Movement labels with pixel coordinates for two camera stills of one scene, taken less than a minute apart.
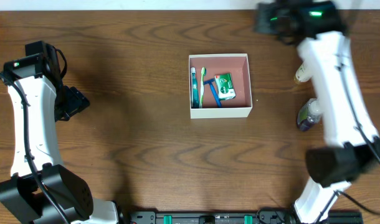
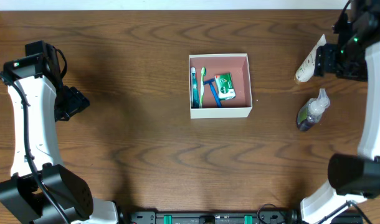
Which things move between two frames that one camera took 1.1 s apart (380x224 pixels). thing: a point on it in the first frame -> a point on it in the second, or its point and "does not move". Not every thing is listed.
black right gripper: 263,21 -> 321,60
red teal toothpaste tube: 194,91 does not move
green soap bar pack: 225,86 does not move
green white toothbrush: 203,72 does not move
